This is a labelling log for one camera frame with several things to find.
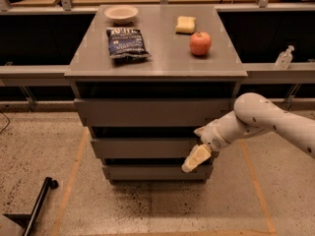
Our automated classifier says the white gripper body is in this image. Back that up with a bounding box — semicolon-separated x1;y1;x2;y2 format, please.
194;119;229;151

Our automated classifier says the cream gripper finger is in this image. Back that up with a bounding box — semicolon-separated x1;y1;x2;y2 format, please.
181;145;212;173

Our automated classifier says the grey bottom drawer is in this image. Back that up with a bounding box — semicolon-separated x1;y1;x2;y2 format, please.
102;164;213;181

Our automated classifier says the grey drawer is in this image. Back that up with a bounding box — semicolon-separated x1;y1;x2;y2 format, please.
74;98;231;127
91;138;201;158
102;164;213;181

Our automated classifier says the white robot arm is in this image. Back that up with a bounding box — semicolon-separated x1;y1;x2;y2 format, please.
181;92;315;173

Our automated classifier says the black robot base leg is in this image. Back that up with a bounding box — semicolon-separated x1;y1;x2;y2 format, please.
0;177;59;236

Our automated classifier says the grey drawer cabinet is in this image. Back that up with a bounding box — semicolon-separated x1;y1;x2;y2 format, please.
63;4;248;185

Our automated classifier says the grey middle drawer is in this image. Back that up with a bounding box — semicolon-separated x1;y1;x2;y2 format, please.
91;138;201;158

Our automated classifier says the grey top drawer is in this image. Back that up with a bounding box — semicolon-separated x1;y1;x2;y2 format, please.
74;98;231;127

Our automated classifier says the red apple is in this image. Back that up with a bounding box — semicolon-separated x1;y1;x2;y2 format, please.
189;31;212;56

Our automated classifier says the clear sanitizer bottle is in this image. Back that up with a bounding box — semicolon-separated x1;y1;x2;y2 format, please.
275;45;294;70

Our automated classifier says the yellow sponge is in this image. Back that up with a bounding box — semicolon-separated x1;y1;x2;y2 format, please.
175;16;196;34

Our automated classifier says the blue chip bag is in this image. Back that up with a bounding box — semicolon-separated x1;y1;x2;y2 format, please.
106;28;151;59

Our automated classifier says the white bowl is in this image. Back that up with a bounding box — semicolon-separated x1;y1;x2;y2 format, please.
104;5;138;25

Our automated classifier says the black cable on floor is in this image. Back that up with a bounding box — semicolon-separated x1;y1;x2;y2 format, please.
0;111;11;136

